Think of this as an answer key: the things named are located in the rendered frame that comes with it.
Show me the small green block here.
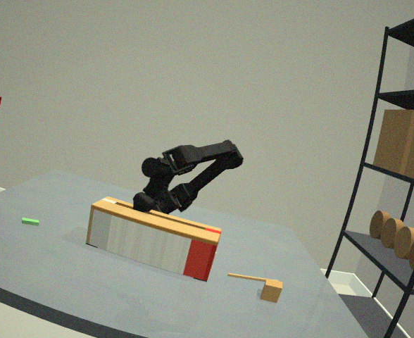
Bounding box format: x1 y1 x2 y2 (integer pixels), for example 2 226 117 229
22 218 39 226

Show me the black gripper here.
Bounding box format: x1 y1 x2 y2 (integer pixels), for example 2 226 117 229
133 178 169 212

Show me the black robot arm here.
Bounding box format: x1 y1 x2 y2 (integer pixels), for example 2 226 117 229
142 139 244 214

